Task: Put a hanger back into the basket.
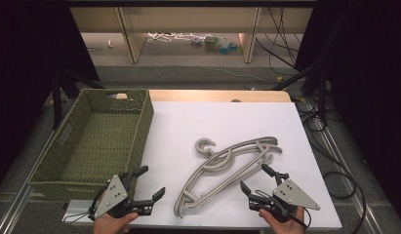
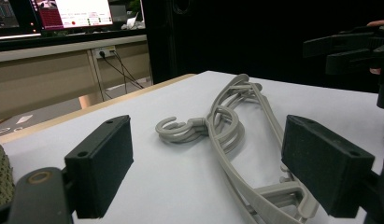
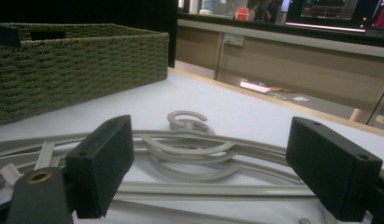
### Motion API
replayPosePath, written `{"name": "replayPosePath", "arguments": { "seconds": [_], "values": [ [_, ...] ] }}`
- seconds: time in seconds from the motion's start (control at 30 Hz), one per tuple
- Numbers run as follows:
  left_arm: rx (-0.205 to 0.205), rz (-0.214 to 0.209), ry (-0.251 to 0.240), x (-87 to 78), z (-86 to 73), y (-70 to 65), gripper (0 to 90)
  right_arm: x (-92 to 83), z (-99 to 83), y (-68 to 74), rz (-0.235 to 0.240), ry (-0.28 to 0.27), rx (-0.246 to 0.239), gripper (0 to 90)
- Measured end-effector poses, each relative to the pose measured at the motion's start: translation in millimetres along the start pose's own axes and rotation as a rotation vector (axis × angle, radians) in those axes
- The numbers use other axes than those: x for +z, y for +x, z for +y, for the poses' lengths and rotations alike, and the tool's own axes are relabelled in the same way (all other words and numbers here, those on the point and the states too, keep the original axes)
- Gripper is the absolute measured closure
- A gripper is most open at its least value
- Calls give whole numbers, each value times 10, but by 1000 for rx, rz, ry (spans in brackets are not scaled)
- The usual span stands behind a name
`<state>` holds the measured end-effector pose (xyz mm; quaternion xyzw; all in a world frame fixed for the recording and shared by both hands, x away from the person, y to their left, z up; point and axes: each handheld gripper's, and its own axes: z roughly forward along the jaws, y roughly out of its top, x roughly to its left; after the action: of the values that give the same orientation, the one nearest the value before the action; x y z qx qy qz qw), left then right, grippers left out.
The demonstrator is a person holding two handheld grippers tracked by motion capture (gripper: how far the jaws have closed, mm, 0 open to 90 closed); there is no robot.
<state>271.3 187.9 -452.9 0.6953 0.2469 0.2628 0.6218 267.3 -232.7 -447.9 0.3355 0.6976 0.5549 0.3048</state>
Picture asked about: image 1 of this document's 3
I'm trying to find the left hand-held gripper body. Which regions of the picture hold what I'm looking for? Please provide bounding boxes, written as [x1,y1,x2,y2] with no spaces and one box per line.
[89,172,153,219]

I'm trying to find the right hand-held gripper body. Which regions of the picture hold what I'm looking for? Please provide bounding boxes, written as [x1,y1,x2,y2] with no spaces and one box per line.
[249,177,321,223]

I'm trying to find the grey plastic clothes hanger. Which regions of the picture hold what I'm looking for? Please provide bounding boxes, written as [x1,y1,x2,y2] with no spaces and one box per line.
[175,137,284,218]
[173,136,280,218]

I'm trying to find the green woven basket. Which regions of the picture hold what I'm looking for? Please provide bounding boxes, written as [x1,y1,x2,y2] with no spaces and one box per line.
[27,88,155,203]

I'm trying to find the person's left hand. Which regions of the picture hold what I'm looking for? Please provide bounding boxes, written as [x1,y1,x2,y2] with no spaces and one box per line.
[93,213,140,234]

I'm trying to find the person's right hand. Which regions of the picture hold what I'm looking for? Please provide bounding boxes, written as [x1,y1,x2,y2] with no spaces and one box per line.
[259,208,305,234]

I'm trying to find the white table sheet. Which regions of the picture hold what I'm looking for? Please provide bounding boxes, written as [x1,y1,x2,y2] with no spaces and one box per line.
[62,100,342,232]

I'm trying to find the black metal stand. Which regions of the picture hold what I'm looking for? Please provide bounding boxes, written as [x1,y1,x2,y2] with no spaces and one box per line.
[271,58,330,122]

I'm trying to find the black tripod stand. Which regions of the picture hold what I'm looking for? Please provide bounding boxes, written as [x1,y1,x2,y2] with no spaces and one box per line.
[51,67,105,131]

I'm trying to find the pile of colourful toys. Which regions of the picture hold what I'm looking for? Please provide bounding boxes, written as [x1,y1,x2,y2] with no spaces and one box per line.
[190,34,244,56]

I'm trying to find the light wooden desk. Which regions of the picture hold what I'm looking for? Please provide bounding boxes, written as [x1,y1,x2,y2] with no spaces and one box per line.
[69,6,314,64]

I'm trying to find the right hand-held gripper cable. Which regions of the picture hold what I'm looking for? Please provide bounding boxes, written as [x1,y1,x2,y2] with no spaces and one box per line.
[256,189,312,229]

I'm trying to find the hand-held gripper cable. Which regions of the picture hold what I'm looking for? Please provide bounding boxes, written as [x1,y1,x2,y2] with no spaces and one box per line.
[61,188,106,225]
[256,189,312,229]

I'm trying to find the left hand-held gripper cable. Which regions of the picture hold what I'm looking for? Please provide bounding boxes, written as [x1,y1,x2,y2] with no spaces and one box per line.
[61,188,106,225]

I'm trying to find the aluminium rail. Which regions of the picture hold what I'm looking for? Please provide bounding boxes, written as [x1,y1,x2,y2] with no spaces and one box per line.
[0,130,58,234]
[304,97,399,234]

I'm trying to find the black floor cable loop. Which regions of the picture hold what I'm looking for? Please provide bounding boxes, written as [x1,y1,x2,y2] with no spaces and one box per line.
[321,142,368,234]

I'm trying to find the thin white floor cable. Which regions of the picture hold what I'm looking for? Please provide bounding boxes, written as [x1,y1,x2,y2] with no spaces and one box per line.
[175,63,278,83]

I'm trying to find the black hanging cables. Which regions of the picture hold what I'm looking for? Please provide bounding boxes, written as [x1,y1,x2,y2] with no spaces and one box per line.
[255,6,303,69]

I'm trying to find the white cord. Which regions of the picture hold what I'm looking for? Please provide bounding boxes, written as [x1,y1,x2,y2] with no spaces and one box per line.
[146,32,206,44]

